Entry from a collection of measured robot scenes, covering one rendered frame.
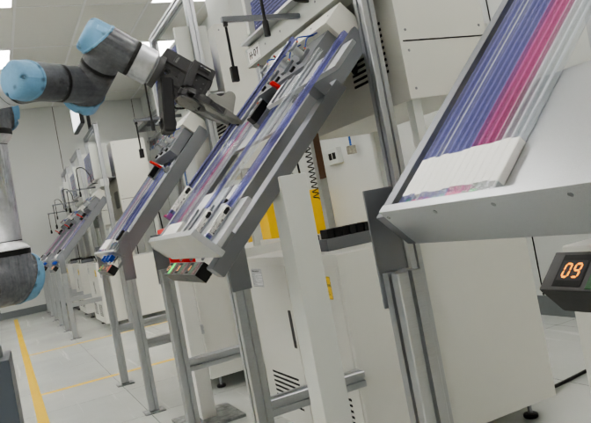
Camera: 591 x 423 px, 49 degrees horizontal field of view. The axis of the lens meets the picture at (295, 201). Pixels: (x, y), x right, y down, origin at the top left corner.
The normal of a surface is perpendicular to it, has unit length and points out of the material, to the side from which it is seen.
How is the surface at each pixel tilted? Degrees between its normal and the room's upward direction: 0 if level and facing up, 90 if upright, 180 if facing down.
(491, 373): 90
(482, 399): 90
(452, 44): 90
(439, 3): 90
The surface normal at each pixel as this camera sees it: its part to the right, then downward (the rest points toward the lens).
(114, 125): 0.41, -0.09
